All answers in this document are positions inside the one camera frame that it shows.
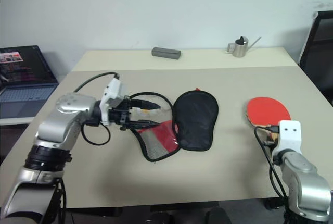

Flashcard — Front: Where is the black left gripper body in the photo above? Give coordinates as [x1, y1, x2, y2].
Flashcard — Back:
[108, 95, 134, 131]

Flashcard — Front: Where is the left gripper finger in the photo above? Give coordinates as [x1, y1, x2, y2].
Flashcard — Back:
[129, 120, 160, 129]
[130, 99, 162, 110]

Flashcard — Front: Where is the red black paddle case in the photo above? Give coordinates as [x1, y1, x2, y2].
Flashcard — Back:
[130, 87, 220, 163]

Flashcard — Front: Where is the red table tennis paddle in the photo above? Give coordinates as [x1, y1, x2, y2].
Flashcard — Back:
[244, 96, 292, 143]

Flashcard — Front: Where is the grey oblong case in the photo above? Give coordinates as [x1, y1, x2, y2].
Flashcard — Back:
[151, 46, 182, 60]

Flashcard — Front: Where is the dark rounded shape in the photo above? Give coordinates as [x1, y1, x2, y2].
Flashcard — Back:
[147, 212, 174, 224]

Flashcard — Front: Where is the open laptop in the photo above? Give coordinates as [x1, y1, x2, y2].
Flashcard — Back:
[0, 45, 60, 104]

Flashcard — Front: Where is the metal watering can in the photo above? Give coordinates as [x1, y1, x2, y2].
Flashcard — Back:
[225, 35, 262, 58]

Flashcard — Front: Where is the black office chair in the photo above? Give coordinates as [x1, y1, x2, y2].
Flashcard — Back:
[299, 10, 333, 105]

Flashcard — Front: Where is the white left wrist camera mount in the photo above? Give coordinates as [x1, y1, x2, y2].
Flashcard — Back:
[100, 78, 128, 126]

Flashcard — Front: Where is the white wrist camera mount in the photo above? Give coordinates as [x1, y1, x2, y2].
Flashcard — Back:
[100, 78, 128, 126]
[272, 120, 302, 157]

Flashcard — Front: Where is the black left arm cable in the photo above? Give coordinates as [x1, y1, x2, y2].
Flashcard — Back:
[74, 71, 122, 146]

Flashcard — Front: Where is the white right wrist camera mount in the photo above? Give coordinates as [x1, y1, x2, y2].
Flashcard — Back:
[272, 120, 302, 157]

